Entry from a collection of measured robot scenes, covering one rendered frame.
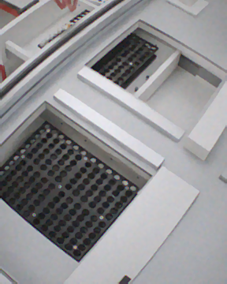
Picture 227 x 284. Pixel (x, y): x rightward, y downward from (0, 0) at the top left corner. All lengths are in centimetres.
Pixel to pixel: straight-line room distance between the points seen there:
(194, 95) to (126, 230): 43
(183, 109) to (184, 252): 39
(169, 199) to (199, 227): 7
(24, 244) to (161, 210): 23
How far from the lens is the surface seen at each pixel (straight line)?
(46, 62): 72
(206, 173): 67
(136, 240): 59
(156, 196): 62
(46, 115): 80
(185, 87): 92
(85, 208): 66
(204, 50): 86
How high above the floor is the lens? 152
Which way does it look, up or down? 58 degrees down
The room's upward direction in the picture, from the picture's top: 9 degrees clockwise
